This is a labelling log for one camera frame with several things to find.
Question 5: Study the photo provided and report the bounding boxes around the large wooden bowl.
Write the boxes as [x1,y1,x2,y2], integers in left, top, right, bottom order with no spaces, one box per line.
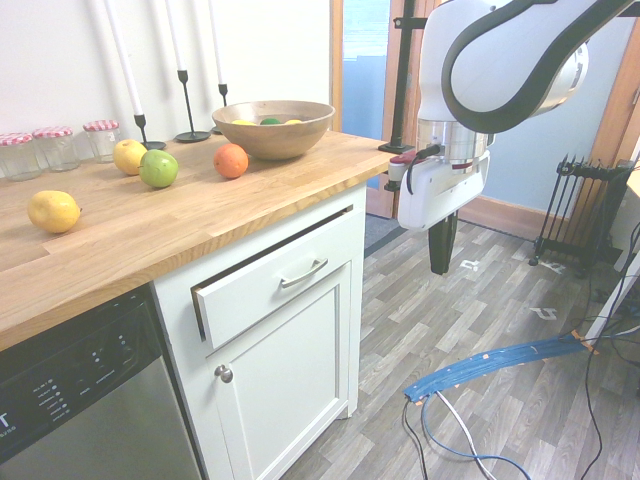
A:
[211,100,336,161]

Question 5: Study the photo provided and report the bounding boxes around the yellow apple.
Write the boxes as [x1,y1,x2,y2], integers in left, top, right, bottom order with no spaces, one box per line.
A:
[112,138,149,176]

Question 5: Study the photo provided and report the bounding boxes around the green apple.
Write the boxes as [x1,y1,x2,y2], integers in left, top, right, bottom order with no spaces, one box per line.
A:
[138,149,180,189]

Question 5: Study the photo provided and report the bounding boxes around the white island cabinet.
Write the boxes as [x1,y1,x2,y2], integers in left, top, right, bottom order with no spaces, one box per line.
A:
[149,182,369,480]

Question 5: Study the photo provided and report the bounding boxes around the glass jar red checked lid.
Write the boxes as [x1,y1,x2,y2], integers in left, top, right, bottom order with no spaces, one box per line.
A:
[32,125,80,172]
[82,119,121,164]
[0,132,42,181]

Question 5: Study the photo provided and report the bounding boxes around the white cable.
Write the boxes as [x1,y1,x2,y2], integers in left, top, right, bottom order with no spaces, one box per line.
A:
[433,391,501,480]

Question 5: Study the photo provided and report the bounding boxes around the blue taped cable bundle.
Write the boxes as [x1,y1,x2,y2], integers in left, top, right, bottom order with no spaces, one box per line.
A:
[403,335,601,406]

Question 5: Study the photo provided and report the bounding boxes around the black camera stand pole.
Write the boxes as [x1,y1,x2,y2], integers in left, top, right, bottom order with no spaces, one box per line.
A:
[391,0,431,147]

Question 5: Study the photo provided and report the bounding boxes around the wooden framed glass door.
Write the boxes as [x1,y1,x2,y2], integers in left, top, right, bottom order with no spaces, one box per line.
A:
[329,0,426,221]

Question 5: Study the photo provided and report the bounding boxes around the white wooden drawer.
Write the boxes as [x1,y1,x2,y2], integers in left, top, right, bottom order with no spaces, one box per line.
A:
[191,203,366,351]

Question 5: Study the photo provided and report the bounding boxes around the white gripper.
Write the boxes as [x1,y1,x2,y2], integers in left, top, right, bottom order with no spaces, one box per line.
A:
[398,149,492,275]

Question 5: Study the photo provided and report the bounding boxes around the dark blue doormat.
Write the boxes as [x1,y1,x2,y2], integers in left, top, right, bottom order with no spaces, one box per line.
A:
[363,213,419,259]

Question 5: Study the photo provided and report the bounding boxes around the black oil radiator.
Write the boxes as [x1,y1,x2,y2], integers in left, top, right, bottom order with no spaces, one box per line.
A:
[529,155,632,279]

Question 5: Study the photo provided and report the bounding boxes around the black candle holder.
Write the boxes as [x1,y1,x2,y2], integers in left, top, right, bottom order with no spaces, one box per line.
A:
[173,69,214,145]
[132,113,167,151]
[209,83,230,135]

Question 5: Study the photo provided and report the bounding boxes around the orange fruit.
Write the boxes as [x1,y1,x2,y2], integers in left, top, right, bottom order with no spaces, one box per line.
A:
[213,143,250,180]

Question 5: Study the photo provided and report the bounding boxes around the red white wrist camera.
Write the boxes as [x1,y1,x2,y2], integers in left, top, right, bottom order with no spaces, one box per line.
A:
[388,152,420,182]

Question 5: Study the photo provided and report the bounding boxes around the thin black cable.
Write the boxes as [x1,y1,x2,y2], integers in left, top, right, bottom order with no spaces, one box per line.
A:
[402,397,432,480]
[582,239,640,480]

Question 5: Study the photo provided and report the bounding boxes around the white cabinet door with knob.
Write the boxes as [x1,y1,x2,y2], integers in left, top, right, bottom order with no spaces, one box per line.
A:
[207,260,354,480]

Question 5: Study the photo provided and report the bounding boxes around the white desk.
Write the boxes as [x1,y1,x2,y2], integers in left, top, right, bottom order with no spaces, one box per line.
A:
[584,159,640,346]

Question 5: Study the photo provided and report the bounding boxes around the stainless steel dishwasher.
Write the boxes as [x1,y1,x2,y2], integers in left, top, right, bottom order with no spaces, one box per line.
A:
[0,284,204,480]

